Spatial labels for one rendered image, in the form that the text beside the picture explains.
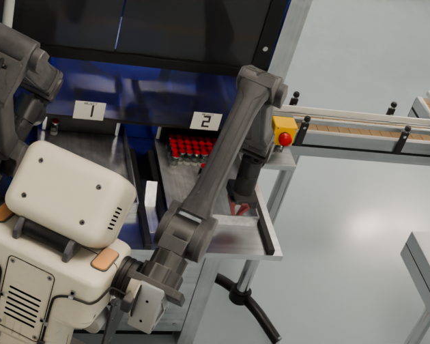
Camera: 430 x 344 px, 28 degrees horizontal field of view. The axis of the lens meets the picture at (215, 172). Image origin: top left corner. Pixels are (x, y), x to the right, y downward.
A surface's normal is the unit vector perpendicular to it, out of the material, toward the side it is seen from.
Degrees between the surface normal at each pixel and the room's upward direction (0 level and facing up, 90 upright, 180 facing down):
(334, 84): 0
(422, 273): 90
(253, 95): 44
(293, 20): 90
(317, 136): 90
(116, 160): 0
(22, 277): 82
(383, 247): 0
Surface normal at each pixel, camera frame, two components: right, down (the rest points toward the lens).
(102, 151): 0.24, -0.76
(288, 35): 0.18, 0.64
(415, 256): -0.95, -0.07
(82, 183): -0.11, -0.15
